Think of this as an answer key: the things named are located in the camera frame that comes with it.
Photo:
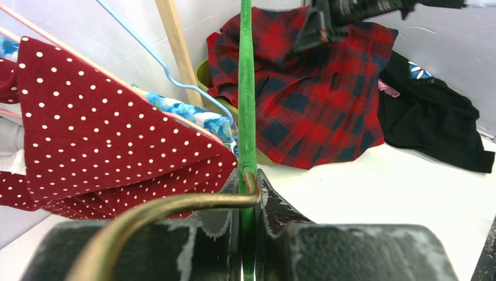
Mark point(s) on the green hanger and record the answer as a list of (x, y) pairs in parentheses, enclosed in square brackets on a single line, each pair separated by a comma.
[(98, 258)]

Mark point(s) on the wooden clothes rack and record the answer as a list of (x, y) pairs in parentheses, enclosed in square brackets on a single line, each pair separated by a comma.
[(174, 32)]

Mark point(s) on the pink hanger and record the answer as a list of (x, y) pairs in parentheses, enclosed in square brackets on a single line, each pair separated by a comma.
[(61, 92)]

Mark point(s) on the pink cloth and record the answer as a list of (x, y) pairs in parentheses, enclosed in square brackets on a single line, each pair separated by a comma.
[(383, 87)]

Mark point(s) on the black garment with flower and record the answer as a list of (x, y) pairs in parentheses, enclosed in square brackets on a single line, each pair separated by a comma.
[(431, 118)]

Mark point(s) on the red plaid shirt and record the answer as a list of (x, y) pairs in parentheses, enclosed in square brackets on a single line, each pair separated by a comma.
[(319, 106)]

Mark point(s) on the blue wire hanger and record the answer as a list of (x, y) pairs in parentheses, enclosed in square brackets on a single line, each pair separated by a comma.
[(194, 93)]

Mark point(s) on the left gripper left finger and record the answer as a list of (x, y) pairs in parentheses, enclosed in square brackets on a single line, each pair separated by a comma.
[(200, 247)]

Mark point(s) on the red polka dot garment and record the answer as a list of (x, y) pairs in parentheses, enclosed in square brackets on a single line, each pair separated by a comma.
[(92, 147)]

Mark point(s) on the blue floral garment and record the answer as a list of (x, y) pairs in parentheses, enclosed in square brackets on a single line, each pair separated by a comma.
[(215, 123)]

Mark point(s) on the white garment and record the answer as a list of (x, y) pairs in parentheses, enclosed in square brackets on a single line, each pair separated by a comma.
[(12, 147)]

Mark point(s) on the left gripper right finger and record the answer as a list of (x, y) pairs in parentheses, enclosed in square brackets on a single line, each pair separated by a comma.
[(292, 247)]

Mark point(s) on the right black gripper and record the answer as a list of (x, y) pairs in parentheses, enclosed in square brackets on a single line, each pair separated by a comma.
[(328, 21)]

